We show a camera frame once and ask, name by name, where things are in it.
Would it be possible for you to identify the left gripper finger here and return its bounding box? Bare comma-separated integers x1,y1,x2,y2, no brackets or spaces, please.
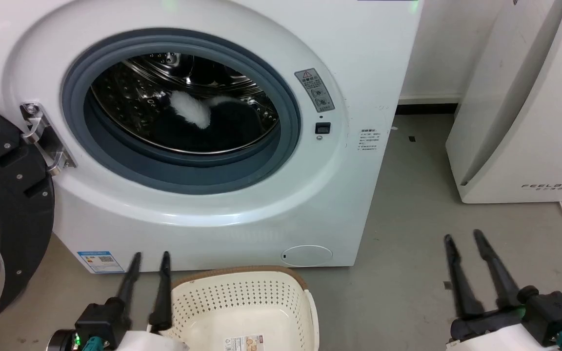
114,252,143,317
148,251,173,333

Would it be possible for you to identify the metal door hinge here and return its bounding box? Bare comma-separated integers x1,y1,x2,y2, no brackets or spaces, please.
20,102,77,176

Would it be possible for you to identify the black and white laundry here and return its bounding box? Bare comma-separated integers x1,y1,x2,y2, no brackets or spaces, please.
152,90,275,152

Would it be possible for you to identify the paper label sticker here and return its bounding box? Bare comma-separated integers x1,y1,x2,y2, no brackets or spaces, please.
222,334,266,351

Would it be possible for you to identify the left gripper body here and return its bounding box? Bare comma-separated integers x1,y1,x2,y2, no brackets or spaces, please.
48,297,190,351

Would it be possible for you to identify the white Feelbird appliance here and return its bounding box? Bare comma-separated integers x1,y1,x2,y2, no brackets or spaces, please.
445,0,562,204

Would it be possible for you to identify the grey warning sticker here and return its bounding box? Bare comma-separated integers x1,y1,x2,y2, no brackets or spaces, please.
294,68,336,114

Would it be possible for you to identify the oval filter cover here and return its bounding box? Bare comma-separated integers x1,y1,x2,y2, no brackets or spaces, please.
281,245,334,267

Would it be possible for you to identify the white front-load washing machine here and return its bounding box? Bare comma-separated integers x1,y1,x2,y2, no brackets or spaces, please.
0,0,424,274

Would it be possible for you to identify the dark washing machine door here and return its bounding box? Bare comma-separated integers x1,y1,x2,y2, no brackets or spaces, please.
0,100,56,338

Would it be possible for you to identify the blue energy label sticker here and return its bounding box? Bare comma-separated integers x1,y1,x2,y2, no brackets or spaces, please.
77,251,125,274

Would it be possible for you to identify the cream perforated laundry basket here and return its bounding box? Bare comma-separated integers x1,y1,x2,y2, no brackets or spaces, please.
161,266,320,351

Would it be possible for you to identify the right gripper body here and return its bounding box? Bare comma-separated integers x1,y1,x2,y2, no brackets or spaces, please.
449,286,562,351

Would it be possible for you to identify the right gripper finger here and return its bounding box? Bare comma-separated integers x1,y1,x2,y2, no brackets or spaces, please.
473,229,523,310
443,234,485,320

